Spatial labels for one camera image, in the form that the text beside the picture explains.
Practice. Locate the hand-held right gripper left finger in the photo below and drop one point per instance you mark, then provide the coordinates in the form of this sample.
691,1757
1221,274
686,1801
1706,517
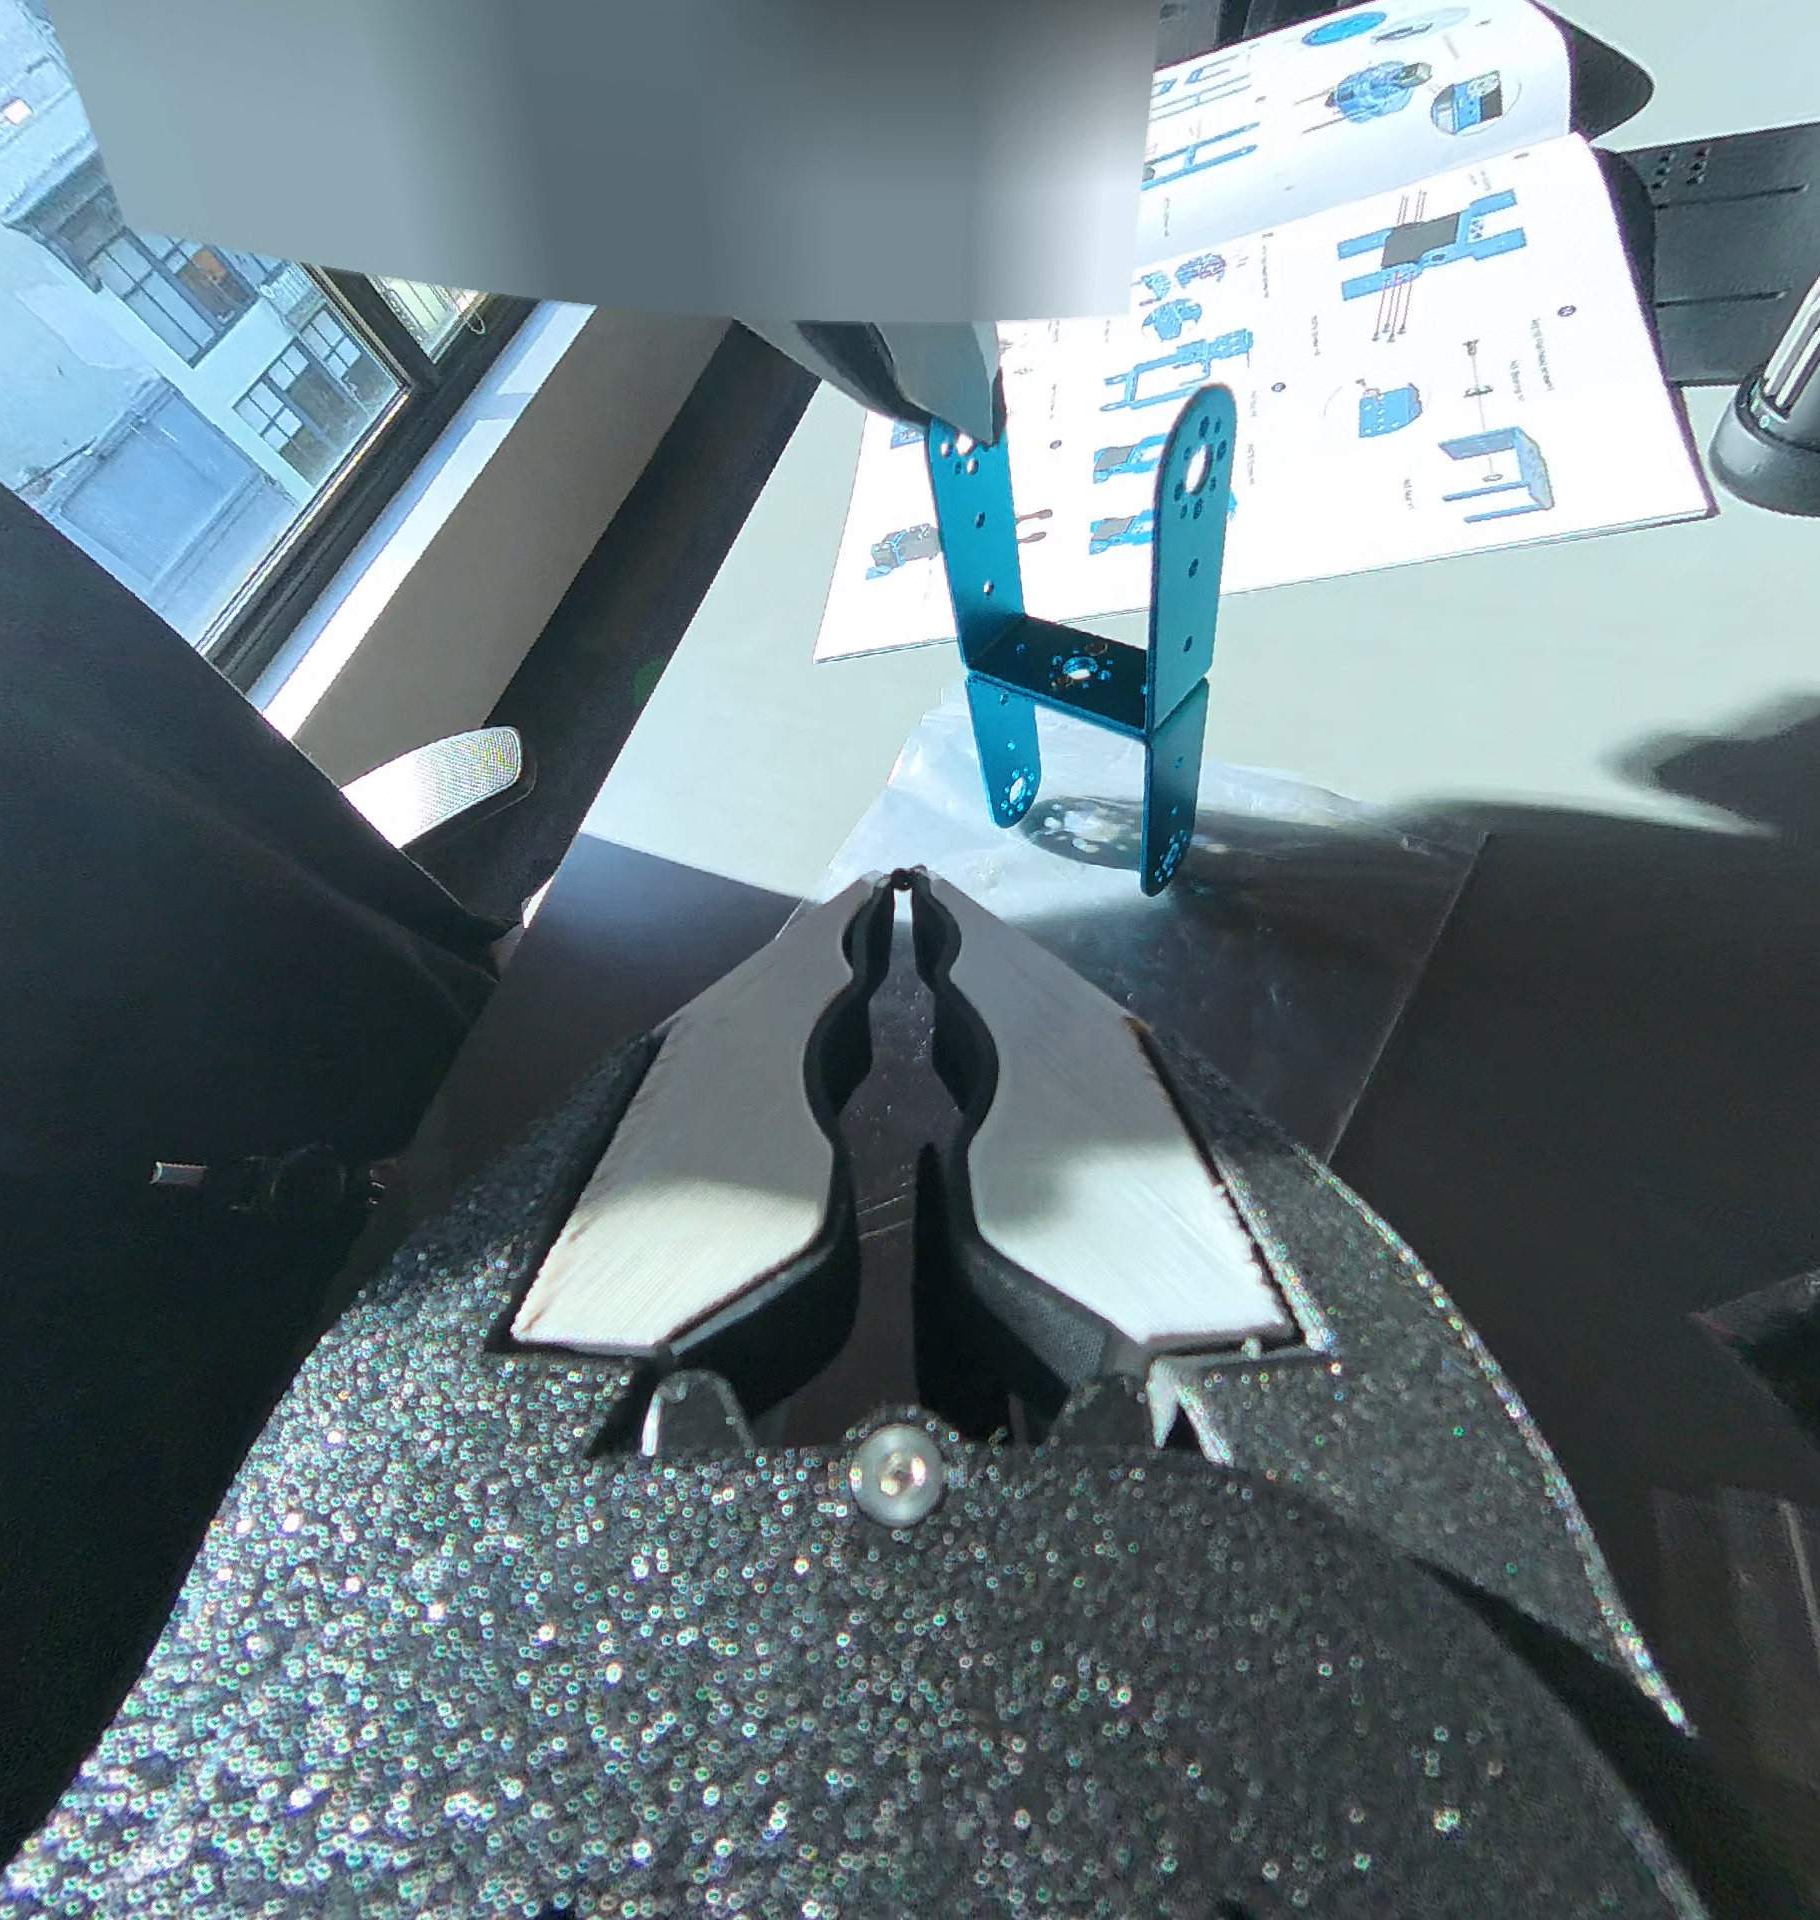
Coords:
700,1185

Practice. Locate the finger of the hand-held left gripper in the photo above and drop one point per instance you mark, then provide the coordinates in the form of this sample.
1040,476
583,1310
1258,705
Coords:
911,368

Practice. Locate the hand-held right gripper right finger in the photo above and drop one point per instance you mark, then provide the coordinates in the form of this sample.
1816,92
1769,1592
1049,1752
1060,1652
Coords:
1105,1185

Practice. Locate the blue metal bracket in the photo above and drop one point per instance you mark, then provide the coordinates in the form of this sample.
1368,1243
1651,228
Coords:
1182,600

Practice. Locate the grey desk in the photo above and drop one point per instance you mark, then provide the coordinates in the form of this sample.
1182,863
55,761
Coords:
1525,629

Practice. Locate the large clear plastic bag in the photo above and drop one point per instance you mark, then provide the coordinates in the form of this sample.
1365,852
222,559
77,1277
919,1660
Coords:
1300,931

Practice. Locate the white instruction sheet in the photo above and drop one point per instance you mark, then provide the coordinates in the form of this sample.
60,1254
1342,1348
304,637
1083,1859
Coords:
1300,375

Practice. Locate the black flat case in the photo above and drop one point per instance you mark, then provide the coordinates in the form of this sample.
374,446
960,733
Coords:
1720,224

